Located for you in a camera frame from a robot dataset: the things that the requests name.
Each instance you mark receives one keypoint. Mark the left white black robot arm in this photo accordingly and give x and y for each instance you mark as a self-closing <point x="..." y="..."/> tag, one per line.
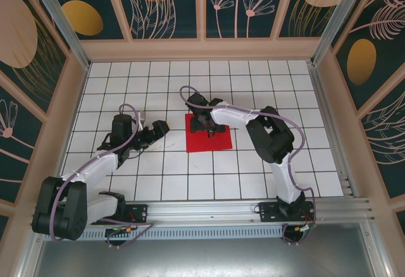
<point x="69" y="207"/>

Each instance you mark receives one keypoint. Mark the long aluminium mounting rail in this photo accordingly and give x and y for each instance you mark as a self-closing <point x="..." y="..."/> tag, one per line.
<point x="202" y="210"/>

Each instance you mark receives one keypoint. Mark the small controller board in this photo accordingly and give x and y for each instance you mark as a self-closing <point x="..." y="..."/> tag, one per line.
<point x="305" y="228"/>
<point x="118" y="229"/>

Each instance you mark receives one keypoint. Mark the grey metal sheet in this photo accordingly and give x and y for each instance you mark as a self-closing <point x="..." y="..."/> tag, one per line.
<point x="202" y="258"/>

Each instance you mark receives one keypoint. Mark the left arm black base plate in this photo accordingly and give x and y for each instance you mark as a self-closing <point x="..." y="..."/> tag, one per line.
<point x="139" y="213"/>

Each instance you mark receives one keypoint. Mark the aluminium side rail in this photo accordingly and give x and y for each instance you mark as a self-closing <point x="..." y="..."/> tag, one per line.
<point x="333" y="131"/>

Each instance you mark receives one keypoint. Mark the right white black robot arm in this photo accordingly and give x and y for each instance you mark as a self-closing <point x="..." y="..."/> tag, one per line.
<point x="278" y="144"/>

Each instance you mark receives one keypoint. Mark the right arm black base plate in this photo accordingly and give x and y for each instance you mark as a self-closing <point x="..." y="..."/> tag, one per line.
<point x="269" y="212"/>

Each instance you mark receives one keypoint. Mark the red square paper sheet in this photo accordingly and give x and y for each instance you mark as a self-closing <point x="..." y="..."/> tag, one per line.
<point x="205" y="144"/>

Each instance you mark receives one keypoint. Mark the aluminium corner post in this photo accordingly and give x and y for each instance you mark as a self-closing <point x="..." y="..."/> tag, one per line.
<point x="335" y="21"/>
<point x="64" y="27"/>

